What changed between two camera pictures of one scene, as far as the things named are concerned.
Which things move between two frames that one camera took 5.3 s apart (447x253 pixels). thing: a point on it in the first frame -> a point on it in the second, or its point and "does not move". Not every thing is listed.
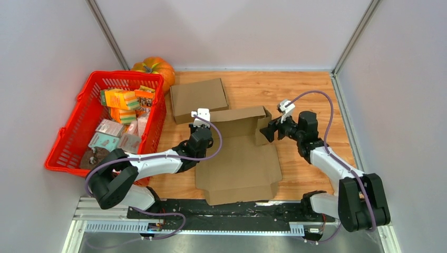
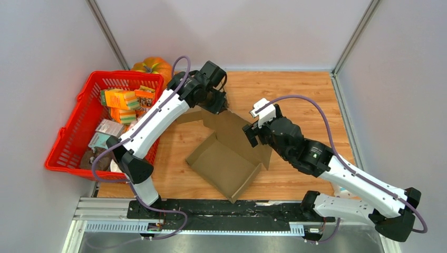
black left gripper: [192, 128] -> [217, 107]
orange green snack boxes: [118, 98] does not move
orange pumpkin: [156, 65] does not move
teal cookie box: [107, 142] does not move
